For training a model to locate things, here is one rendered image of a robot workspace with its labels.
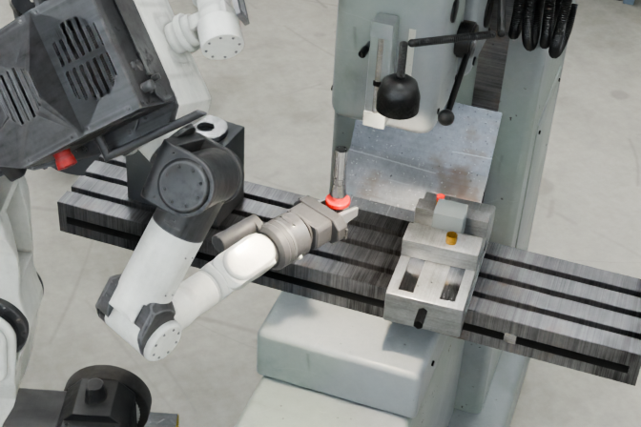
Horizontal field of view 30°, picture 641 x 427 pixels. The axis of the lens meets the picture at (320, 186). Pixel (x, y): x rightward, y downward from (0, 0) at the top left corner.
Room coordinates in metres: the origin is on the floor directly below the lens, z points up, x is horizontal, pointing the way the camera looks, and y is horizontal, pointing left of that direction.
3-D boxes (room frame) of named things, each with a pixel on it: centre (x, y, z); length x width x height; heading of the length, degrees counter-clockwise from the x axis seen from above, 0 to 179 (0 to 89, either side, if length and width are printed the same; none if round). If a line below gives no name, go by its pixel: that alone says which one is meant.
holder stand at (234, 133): (2.07, 0.29, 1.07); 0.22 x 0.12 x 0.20; 67
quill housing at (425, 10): (1.94, -0.13, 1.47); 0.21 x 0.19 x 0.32; 73
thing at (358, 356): (1.94, -0.13, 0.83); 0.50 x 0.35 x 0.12; 163
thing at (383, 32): (1.83, -0.09, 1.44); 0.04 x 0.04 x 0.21; 73
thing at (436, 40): (1.72, -0.21, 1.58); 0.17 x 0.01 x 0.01; 109
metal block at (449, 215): (1.90, -0.26, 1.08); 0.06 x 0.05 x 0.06; 75
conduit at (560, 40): (2.13, -0.39, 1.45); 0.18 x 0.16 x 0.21; 163
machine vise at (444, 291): (1.87, -0.25, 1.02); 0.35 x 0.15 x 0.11; 165
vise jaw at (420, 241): (1.84, -0.24, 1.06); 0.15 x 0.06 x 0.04; 75
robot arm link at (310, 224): (1.77, 0.03, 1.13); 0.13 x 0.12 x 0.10; 48
